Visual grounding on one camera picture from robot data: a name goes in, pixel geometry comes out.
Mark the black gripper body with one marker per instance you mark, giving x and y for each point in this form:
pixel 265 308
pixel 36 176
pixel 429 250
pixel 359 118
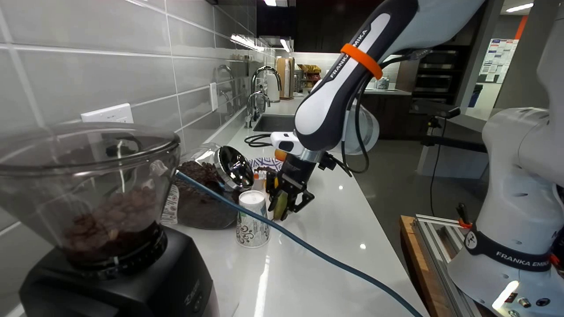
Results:
pixel 294 176

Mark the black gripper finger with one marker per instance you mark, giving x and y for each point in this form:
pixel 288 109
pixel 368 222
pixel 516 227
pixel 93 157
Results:
pixel 276 204
pixel 290 204

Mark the green pear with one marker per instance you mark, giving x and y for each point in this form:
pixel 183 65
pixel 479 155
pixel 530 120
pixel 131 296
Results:
pixel 283 199

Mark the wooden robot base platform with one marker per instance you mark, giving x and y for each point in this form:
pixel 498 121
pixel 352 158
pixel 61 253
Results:
pixel 429 245

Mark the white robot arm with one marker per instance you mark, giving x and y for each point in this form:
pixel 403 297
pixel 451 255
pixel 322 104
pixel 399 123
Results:
pixel 510 257

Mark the blue patterned plate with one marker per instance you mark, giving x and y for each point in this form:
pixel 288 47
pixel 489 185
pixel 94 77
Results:
pixel 265 164

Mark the near patterned paper cup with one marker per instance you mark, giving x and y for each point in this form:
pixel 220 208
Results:
pixel 250 229

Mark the black sink basin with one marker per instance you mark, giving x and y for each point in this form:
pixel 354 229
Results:
pixel 276 123

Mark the kitchen faucet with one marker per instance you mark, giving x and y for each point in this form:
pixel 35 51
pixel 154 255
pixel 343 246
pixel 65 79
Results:
pixel 265 90

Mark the black coffee grinder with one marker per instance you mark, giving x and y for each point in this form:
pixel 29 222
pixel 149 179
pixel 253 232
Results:
pixel 96 192

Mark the white wall outlet left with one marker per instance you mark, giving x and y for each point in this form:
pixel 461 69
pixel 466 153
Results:
pixel 119 113

